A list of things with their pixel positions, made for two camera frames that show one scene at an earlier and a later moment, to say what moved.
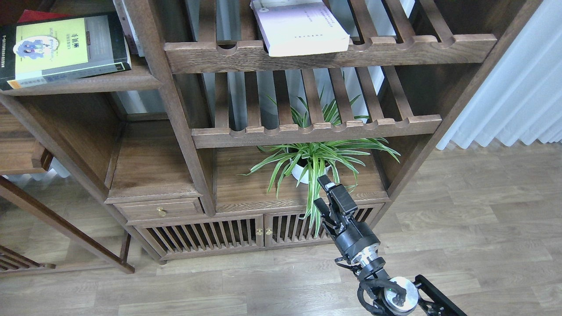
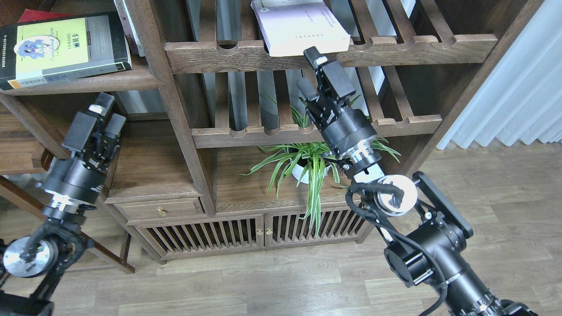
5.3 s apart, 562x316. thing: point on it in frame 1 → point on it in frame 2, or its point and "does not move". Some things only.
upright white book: (129, 31) does not move
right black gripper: (355, 240) → (347, 130)
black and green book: (36, 53) does not move
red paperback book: (29, 15) does not move
